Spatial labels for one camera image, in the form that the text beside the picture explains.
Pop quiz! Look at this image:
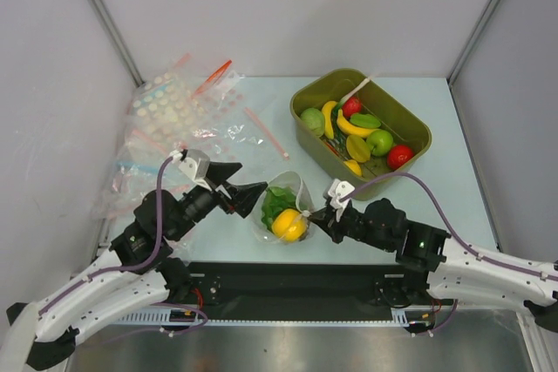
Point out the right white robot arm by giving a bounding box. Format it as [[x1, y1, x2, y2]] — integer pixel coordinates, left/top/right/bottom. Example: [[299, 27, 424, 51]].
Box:
[[309, 199, 557, 332]]

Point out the olive green plastic bin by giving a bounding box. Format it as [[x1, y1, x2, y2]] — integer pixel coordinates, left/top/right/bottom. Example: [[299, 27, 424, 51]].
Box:
[[289, 68, 432, 187]]

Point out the light green toy cabbage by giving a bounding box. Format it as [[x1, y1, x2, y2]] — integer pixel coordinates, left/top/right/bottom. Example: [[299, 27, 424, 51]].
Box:
[[300, 108, 325, 137]]

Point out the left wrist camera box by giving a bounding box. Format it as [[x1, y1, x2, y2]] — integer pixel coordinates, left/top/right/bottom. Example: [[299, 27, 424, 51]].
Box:
[[169, 149, 211, 190]]

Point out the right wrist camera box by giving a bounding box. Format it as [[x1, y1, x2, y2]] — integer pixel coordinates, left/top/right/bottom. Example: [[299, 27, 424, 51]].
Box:
[[323, 179, 355, 209]]

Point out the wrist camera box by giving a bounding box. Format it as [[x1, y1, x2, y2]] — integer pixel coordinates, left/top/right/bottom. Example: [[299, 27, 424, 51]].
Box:
[[323, 179, 355, 209], [169, 149, 211, 190]]

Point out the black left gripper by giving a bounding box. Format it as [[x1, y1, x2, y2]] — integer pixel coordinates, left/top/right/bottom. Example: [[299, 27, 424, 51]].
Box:
[[169, 161, 268, 240]]

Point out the orange toy fruit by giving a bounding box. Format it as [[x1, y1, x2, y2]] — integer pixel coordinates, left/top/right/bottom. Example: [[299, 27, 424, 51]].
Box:
[[271, 208, 308, 242]]

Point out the yellow toy banana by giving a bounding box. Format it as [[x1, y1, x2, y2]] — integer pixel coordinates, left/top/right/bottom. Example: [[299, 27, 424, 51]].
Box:
[[321, 101, 337, 139], [337, 111, 377, 139]]

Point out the white slotted cable duct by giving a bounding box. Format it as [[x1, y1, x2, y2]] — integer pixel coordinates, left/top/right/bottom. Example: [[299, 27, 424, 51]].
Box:
[[114, 306, 204, 327]]

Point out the green toy apple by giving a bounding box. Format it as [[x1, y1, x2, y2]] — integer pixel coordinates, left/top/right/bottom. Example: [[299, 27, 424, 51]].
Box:
[[365, 129, 393, 157]]

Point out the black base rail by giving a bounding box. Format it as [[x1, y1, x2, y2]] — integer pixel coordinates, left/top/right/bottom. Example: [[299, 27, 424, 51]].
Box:
[[170, 262, 441, 322]]

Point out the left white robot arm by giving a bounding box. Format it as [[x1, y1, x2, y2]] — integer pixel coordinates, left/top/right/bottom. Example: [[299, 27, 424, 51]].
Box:
[[1, 150, 268, 371]]

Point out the green toy lettuce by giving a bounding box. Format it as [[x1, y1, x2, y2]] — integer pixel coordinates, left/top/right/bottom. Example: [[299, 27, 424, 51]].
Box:
[[261, 186, 296, 231]]

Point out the clear white-dotted zip bag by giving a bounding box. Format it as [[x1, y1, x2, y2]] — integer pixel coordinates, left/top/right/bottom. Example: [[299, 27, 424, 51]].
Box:
[[250, 171, 315, 245]]

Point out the pile of clear zip bags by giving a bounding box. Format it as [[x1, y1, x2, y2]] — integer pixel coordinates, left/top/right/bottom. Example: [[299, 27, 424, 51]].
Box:
[[92, 54, 289, 220]]

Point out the red toy apple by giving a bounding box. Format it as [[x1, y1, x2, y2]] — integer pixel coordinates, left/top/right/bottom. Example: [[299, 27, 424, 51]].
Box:
[[386, 145, 414, 171]]

